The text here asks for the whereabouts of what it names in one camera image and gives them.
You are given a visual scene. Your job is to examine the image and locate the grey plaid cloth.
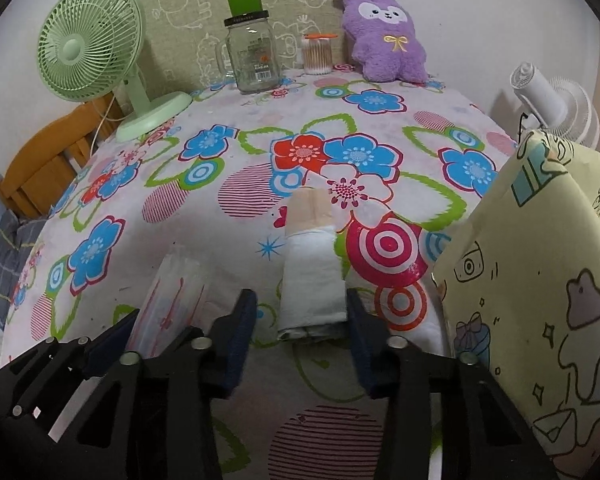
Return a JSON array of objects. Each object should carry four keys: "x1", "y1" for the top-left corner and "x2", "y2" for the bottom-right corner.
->
[{"x1": 0, "y1": 210, "x2": 47, "y2": 322}]

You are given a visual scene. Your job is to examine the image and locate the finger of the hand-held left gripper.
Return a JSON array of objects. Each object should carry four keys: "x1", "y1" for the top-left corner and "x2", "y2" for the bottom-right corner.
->
[{"x1": 75, "y1": 309, "x2": 141, "y2": 378}]

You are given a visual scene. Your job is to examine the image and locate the green desk fan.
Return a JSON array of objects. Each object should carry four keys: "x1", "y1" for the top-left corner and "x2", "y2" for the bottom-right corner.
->
[{"x1": 36, "y1": 0, "x2": 194, "y2": 144}]

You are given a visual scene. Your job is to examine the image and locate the white fan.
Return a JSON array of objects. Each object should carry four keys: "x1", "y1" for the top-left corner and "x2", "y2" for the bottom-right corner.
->
[{"x1": 510, "y1": 61, "x2": 600, "y2": 149}]

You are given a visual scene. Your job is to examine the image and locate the glass jar with green top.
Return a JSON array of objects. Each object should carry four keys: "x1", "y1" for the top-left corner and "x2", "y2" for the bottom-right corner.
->
[{"x1": 215, "y1": 0, "x2": 284, "y2": 95}]

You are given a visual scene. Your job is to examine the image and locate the white and beige packet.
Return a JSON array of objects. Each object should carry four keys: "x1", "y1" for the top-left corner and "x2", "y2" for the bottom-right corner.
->
[{"x1": 277, "y1": 187, "x2": 350, "y2": 345}]

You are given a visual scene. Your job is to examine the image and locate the green fan cable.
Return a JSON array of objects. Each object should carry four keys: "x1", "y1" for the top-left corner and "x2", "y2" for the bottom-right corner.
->
[{"x1": 92, "y1": 95, "x2": 119, "y2": 149}]

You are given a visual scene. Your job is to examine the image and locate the cotton swab container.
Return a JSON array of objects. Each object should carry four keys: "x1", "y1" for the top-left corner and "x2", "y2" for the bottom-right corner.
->
[{"x1": 302, "y1": 33, "x2": 340, "y2": 76}]

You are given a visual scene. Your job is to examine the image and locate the yellow gift-wrapped box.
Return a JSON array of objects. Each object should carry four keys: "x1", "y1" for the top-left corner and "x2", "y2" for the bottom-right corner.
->
[{"x1": 432, "y1": 130, "x2": 600, "y2": 476}]

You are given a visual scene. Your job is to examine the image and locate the purple plush bunny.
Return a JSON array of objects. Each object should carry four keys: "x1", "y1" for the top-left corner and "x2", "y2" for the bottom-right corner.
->
[{"x1": 332, "y1": 0, "x2": 430, "y2": 85}]

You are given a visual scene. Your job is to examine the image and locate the clear plastic pouch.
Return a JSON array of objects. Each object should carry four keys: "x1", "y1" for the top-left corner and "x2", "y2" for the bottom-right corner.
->
[{"x1": 129, "y1": 244, "x2": 212, "y2": 359}]

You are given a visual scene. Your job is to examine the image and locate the wooden chair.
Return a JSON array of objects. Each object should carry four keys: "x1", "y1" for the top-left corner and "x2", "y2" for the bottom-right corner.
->
[{"x1": 0, "y1": 95, "x2": 124, "y2": 221}]

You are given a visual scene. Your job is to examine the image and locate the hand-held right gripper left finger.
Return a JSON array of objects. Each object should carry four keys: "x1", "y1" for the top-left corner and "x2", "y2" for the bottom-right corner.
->
[{"x1": 50, "y1": 289, "x2": 258, "y2": 480}]

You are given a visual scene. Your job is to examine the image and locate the green patterned board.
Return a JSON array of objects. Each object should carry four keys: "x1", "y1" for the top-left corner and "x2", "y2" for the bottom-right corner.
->
[{"x1": 140, "y1": 0, "x2": 342, "y2": 94}]

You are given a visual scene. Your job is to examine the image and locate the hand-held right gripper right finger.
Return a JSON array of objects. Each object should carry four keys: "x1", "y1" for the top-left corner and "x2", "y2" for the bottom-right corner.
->
[{"x1": 347, "y1": 287, "x2": 561, "y2": 480}]

